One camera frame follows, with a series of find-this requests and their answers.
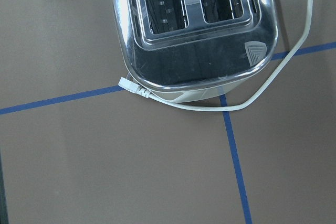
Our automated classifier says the beige toaster appliance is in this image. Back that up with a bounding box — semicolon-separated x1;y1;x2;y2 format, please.
112;0;278;103

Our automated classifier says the white power cord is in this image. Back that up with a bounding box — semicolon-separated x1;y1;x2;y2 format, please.
118;0;316;112

